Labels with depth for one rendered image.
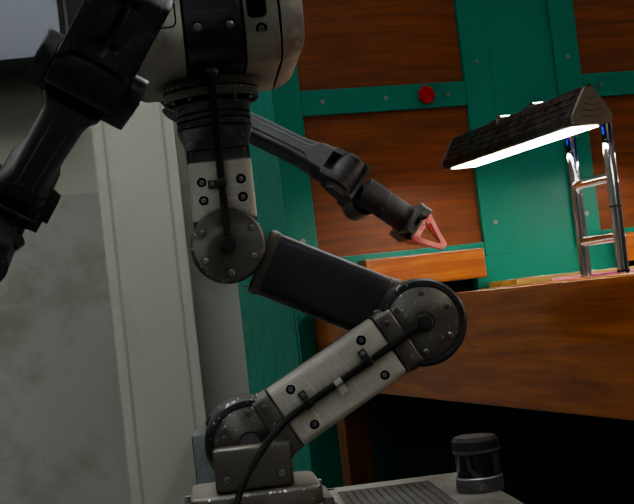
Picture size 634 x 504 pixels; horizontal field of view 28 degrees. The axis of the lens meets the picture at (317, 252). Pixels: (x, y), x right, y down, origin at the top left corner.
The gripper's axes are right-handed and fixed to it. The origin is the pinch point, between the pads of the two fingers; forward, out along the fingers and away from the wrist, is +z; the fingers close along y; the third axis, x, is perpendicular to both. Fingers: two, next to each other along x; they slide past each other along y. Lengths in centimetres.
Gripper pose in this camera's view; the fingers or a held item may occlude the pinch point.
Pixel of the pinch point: (441, 244)
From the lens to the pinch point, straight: 252.7
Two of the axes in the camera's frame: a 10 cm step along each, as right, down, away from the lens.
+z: 8.1, 5.5, 2.0
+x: -5.1, 8.3, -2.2
